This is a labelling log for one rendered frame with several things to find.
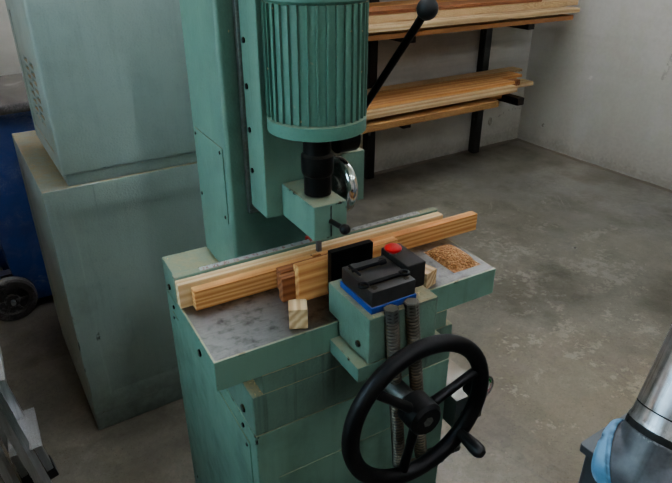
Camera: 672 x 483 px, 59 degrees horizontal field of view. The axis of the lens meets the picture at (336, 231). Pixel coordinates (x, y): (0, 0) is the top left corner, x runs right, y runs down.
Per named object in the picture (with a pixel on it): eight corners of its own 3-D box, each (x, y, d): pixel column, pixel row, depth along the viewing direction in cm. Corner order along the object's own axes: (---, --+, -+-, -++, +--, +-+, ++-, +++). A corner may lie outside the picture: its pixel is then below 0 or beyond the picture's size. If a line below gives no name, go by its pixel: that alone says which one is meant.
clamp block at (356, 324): (365, 366, 98) (367, 321, 94) (326, 324, 108) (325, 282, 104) (436, 338, 104) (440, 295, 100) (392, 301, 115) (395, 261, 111)
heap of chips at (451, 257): (454, 273, 119) (454, 265, 118) (423, 252, 127) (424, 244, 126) (480, 264, 122) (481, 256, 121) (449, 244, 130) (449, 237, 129)
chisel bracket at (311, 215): (314, 249, 110) (314, 207, 106) (282, 221, 121) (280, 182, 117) (349, 240, 113) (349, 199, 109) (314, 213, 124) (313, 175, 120)
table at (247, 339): (236, 431, 89) (233, 400, 86) (177, 327, 113) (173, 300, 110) (528, 315, 116) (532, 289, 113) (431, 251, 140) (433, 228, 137)
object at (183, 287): (180, 309, 107) (177, 285, 105) (177, 304, 109) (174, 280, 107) (441, 234, 134) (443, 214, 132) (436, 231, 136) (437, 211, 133)
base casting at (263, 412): (253, 438, 105) (250, 399, 101) (164, 288, 149) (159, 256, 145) (451, 357, 125) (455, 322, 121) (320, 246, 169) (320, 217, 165)
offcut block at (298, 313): (308, 328, 102) (307, 309, 100) (289, 329, 102) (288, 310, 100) (307, 317, 105) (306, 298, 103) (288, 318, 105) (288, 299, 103)
